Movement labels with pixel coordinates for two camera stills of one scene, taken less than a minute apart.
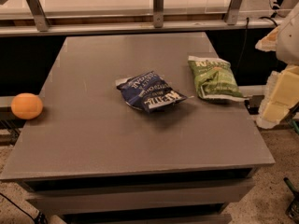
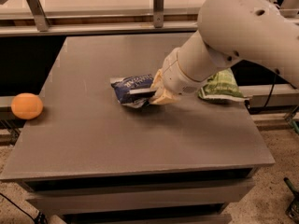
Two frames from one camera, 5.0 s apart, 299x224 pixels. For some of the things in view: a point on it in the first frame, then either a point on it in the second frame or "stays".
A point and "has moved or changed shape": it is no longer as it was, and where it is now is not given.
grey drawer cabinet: [91, 157] stays
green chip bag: [215, 79] stays
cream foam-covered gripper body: [289, 40] -> [176, 75]
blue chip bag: [148, 91] has moved or changed shape
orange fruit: [26, 105] stays
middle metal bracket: [158, 6] stays
